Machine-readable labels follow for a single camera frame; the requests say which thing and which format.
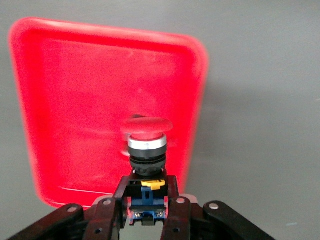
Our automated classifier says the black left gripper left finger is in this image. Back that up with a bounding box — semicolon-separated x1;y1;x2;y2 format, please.
7;175;131;240

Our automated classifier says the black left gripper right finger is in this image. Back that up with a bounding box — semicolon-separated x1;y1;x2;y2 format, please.
161;175;274;240

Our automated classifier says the red mushroom push button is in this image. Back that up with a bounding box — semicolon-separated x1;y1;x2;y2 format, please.
119;116;175;227

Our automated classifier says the red plastic tray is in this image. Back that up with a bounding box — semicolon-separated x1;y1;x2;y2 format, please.
8;16;210;211

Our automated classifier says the dark grey table mat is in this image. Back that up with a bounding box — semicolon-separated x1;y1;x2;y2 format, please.
0;0;320;240

